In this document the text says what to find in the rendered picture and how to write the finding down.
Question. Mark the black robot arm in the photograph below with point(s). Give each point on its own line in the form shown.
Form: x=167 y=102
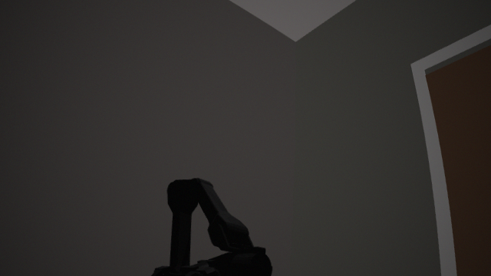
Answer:
x=225 y=231

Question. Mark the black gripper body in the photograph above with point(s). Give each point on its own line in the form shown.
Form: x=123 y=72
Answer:
x=210 y=267

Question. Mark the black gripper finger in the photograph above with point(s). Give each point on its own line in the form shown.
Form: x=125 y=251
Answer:
x=157 y=272
x=193 y=273

